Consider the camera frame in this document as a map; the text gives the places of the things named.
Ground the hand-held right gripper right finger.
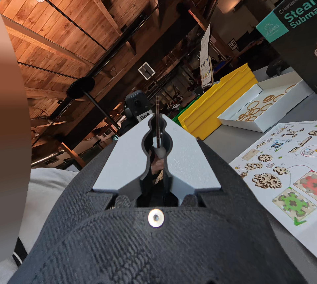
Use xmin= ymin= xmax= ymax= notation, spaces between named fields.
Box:
xmin=158 ymin=113 xmax=222 ymax=204

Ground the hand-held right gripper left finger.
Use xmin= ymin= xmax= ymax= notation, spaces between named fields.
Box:
xmin=92 ymin=114 xmax=159 ymax=201

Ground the wooden lever part with holes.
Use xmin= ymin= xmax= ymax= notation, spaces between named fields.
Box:
xmin=155 ymin=95 xmax=164 ymax=185

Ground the grey desk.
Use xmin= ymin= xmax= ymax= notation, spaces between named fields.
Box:
xmin=197 ymin=66 xmax=317 ymax=284

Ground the green plastic bin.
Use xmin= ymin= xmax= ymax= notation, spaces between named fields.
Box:
xmin=172 ymin=106 xmax=185 ymax=123

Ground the round black ceiling lamp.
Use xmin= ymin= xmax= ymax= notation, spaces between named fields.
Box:
xmin=66 ymin=77 xmax=96 ymax=99

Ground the yellow plastic bin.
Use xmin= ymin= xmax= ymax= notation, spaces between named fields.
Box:
xmin=178 ymin=63 xmax=258 ymax=140

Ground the pile of wooden rings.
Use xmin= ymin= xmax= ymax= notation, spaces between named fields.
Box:
xmin=235 ymin=84 xmax=298 ymax=122

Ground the person in white shirt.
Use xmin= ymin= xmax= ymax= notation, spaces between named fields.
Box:
xmin=0 ymin=167 xmax=83 ymax=284

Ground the white cardboard tray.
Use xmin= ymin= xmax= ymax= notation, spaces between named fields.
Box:
xmin=217 ymin=80 xmax=314 ymax=133

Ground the large printed instruction sheet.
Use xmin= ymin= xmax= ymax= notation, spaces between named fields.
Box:
xmin=199 ymin=23 xmax=212 ymax=88

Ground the assembly instruction booklet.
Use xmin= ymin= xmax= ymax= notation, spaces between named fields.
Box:
xmin=229 ymin=121 xmax=317 ymax=257

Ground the square black power adapter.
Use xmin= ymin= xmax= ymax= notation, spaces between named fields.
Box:
xmin=266 ymin=60 xmax=291 ymax=78

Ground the black model kit box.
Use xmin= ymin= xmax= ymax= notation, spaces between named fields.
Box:
xmin=256 ymin=0 xmax=317 ymax=91

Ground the hanging white square frame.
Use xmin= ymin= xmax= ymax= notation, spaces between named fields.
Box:
xmin=138 ymin=62 xmax=156 ymax=81

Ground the black shoulder strap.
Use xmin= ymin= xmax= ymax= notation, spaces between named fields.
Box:
xmin=12 ymin=236 xmax=28 ymax=267

